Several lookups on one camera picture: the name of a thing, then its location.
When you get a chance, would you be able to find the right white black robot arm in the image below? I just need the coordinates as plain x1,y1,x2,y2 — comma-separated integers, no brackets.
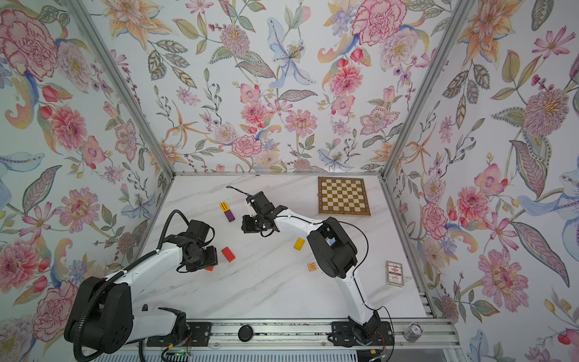
241,192,394,348

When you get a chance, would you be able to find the purple rectangular block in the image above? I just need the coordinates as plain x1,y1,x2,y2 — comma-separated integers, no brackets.
224,209,235,223

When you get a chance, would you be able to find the red rectangular block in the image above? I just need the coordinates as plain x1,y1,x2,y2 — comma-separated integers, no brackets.
221,247,236,262

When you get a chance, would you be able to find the yellow rectangular block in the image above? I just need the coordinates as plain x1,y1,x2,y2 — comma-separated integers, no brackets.
294,238,305,250

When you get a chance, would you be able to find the playing card box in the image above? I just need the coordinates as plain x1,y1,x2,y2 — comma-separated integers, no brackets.
386,261,404,287

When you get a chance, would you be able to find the wooden chessboard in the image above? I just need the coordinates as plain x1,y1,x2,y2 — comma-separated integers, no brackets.
318,176,371,217

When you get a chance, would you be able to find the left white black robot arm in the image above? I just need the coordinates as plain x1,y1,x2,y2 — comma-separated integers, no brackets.
64,210,218,361

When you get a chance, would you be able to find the black round knob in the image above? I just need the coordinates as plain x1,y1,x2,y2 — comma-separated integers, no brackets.
238,324,254,342

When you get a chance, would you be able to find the clear tape roll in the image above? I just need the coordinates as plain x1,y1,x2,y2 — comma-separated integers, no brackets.
403,322,424,343

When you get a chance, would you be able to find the aluminium mounting rail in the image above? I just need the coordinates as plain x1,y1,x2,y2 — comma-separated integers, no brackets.
146,318,460,350

